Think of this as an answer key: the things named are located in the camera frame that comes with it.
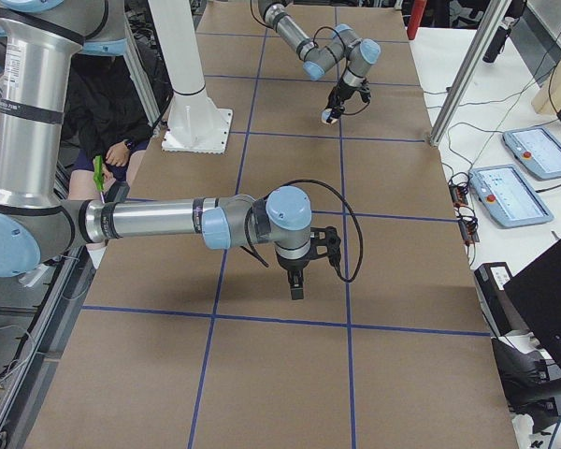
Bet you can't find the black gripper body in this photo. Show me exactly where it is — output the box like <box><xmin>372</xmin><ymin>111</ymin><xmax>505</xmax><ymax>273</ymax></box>
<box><xmin>327</xmin><ymin>80</ymin><xmax>358</xmax><ymax>106</ymax></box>
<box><xmin>276</xmin><ymin>253</ymin><xmax>309</xmax><ymax>281</ymax></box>

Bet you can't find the blue call bell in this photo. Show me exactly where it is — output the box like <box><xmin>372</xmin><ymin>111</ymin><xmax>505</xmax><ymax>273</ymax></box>
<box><xmin>321</xmin><ymin>109</ymin><xmax>339</xmax><ymax>124</ymax></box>

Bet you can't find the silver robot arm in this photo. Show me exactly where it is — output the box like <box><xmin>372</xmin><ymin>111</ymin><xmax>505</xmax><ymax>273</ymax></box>
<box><xmin>257</xmin><ymin>1</ymin><xmax>381</xmax><ymax>124</ymax></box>
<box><xmin>0</xmin><ymin>1</ymin><xmax>313</xmax><ymax>299</ymax></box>

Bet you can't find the red fire extinguisher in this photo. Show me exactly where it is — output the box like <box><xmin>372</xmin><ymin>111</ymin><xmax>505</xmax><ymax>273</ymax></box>
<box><xmin>407</xmin><ymin>0</ymin><xmax>427</xmax><ymax>40</ymax></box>

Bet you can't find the black handheld device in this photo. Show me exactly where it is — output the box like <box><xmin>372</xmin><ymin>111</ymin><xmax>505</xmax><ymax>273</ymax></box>
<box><xmin>482</xmin><ymin>17</ymin><xmax>515</xmax><ymax>64</ymax></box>

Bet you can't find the orange circuit board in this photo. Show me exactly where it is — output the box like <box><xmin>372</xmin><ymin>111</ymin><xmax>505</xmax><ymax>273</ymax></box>
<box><xmin>449</xmin><ymin>183</ymin><xmax>480</xmax><ymax>246</ymax></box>

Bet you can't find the near teach pendant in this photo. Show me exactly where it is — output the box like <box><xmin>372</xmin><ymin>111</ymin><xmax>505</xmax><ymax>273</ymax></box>
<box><xmin>469</xmin><ymin>164</ymin><xmax>554</xmax><ymax>228</ymax></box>

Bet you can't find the teach pendant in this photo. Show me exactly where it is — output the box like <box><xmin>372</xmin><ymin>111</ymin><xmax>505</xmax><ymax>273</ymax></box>
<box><xmin>469</xmin><ymin>164</ymin><xmax>554</xmax><ymax>228</ymax></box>
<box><xmin>502</xmin><ymin>126</ymin><xmax>561</xmax><ymax>181</ymax></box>

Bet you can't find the black box with label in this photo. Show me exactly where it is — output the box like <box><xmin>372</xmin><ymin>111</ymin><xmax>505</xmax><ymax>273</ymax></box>
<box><xmin>474</xmin><ymin>262</ymin><xmax>526</xmax><ymax>336</ymax></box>

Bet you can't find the far teach pendant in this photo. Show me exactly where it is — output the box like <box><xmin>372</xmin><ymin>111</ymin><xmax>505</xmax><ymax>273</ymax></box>
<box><xmin>502</xmin><ymin>126</ymin><xmax>561</xmax><ymax>181</ymax></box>

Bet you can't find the seated person in black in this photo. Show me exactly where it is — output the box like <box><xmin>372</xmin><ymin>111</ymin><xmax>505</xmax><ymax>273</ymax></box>
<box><xmin>65</xmin><ymin>54</ymin><xmax>151</xmax><ymax>200</ymax></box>

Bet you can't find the black laptop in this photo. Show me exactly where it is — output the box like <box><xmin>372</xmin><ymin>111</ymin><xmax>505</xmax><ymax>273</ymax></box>
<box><xmin>504</xmin><ymin>238</ymin><xmax>561</xmax><ymax>369</ymax></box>

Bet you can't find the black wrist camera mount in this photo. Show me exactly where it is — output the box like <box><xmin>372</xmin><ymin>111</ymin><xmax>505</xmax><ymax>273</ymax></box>
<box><xmin>307</xmin><ymin>226</ymin><xmax>341</xmax><ymax>271</ymax></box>

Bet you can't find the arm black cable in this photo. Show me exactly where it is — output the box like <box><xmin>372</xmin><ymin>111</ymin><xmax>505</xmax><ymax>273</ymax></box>
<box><xmin>242</xmin><ymin>179</ymin><xmax>365</xmax><ymax>282</ymax></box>

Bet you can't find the aluminium frame post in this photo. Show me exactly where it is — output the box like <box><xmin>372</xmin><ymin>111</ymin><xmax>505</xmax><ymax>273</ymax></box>
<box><xmin>429</xmin><ymin>0</ymin><xmax>525</xmax><ymax>147</ymax></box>

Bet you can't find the white camera mast with base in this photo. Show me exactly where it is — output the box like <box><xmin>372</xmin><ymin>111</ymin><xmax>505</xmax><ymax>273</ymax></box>
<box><xmin>149</xmin><ymin>0</ymin><xmax>233</xmax><ymax>153</ymax></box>

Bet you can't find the green handled tool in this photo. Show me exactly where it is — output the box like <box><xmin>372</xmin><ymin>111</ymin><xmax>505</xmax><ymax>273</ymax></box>
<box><xmin>93</xmin><ymin>155</ymin><xmax>105</xmax><ymax>203</ymax></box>

